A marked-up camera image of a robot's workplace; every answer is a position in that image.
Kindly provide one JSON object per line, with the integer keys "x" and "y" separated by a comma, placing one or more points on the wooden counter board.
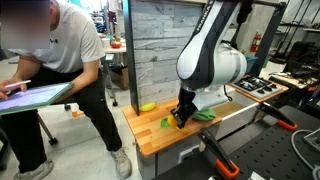
{"x": 150, "y": 136}

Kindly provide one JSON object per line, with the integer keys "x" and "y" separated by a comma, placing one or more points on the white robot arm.
{"x": 207, "y": 63}

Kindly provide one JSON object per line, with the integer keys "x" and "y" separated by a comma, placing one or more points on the toy stove top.
{"x": 257, "y": 87}

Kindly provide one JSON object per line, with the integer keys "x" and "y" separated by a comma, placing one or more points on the seated person white shirt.
{"x": 59, "y": 54}

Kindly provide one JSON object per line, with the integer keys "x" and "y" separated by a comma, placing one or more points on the white toy sink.
{"x": 234, "y": 114}

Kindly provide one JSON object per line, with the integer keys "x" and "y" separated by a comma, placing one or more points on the grey stone backsplash panel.
{"x": 161, "y": 29}

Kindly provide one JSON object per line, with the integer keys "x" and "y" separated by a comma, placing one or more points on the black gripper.
{"x": 185, "y": 107}

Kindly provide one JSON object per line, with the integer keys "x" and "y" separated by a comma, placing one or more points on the red fire extinguisher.
{"x": 256, "y": 42}

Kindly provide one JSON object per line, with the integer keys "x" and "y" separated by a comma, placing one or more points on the green plush cloth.
{"x": 204, "y": 115}

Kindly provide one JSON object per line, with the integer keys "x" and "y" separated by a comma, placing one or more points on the tablet computer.
{"x": 33, "y": 98}

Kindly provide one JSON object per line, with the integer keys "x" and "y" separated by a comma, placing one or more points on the black vertical post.
{"x": 130, "y": 56}

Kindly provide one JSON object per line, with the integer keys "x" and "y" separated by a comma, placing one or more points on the black orange clamp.
{"x": 282, "y": 120}
{"x": 223, "y": 163}

